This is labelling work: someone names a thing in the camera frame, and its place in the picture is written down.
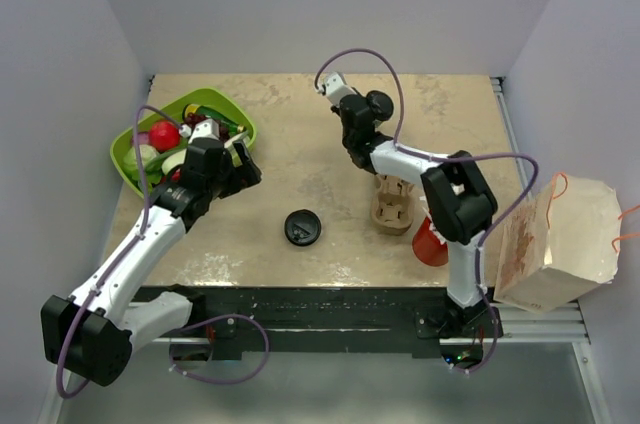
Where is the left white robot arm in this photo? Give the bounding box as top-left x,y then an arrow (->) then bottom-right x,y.
41,137 -> 261,398

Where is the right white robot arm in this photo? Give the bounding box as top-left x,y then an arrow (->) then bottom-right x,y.
330,88 -> 498,337

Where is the green bottle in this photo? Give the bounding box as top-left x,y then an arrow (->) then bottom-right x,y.
182,103 -> 247,134

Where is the white daikon radish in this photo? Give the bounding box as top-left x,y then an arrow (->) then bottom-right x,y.
161,149 -> 186,174

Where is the purple grapes bunch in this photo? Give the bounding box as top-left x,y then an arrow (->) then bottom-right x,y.
184,113 -> 230,141

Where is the red apple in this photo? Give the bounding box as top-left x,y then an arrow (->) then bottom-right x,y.
148,120 -> 181,153

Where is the brown pulp cup carrier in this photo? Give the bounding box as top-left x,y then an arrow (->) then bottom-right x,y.
370,174 -> 415,236

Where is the red onion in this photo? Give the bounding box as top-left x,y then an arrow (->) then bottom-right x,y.
130,131 -> 150,146

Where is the green cabbage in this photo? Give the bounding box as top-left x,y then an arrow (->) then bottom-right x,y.
121,145 -> 158,180

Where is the green plastic bin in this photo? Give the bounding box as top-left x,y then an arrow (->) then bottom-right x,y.
109,87 -> 259,195

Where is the red cup holder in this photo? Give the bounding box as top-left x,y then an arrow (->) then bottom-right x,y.
412,220 -> 448,267

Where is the white wrapped straw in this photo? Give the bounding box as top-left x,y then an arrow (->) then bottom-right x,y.
419,196 -> 446,245

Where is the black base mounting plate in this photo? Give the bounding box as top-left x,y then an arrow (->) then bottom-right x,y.
134,286 -> 504,363

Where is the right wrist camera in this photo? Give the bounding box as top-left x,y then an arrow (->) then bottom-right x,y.
316,72 -> 358,107

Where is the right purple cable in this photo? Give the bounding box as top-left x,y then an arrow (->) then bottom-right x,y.
314,47 -> 540,375

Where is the purple cable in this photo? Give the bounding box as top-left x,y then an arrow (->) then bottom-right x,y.
55,104 -> 270,399
314,47 -> 540,375

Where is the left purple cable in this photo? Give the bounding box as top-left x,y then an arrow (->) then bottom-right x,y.
55,104 -> 270,399

